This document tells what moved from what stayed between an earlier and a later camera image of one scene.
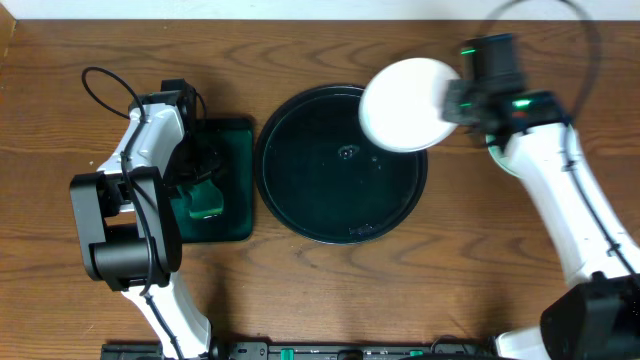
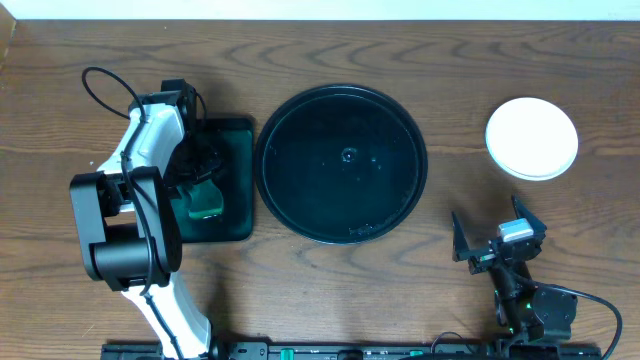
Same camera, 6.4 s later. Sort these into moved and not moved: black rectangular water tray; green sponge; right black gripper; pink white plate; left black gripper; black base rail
Moved: right black gripper; pink white plate
Not moved: green sponge; black rectangular water tray; left black gripper; black base rail
